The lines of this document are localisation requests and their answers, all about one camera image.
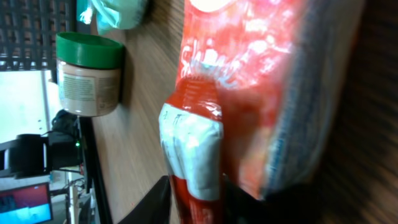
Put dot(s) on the light blue tissue pack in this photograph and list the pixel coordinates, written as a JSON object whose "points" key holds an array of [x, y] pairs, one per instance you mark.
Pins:
{"points": [[111, 14]]}

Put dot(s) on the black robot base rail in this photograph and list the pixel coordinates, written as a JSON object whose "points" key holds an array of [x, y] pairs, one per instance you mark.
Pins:
{"points": [[93, 168]]}

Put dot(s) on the grey plastic shopping basket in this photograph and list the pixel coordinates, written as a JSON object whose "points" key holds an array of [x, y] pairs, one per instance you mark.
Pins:
{"points": [[28, 32]]}

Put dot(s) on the red snack sachet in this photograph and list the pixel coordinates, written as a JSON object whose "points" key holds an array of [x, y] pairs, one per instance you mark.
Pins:
{"points": [[191, 133]]}

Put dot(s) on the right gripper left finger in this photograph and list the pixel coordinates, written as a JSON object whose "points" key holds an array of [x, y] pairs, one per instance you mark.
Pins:
{"points": [[154, 207]]}

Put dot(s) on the pink white tissue pack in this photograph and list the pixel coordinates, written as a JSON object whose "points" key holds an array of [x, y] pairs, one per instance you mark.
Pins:
{"points": [[279, 66]]}

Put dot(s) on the small jar green lid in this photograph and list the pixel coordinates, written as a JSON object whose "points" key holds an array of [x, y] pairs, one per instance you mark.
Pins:
{"points": [[88, 73]]}

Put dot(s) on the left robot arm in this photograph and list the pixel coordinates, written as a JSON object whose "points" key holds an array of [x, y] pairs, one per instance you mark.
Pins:
{"points": [[32, 155]]}

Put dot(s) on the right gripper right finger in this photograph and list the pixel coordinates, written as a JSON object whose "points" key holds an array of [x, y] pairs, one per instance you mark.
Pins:
{"points": [[297, 204]]}

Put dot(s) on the computer monitor screen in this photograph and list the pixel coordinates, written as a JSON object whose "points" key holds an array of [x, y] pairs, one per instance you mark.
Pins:
{"points": [[28, 204]]}

